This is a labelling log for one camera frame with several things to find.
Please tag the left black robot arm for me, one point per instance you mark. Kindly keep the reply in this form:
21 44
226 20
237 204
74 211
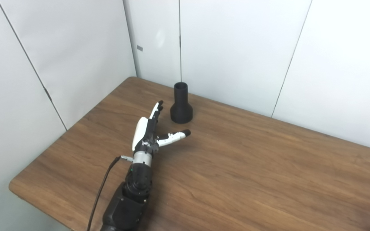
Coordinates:
133 192

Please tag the black nozzle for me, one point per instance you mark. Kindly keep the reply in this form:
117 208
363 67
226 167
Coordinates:
181 110

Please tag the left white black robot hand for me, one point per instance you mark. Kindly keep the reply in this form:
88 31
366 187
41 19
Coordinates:
141 131

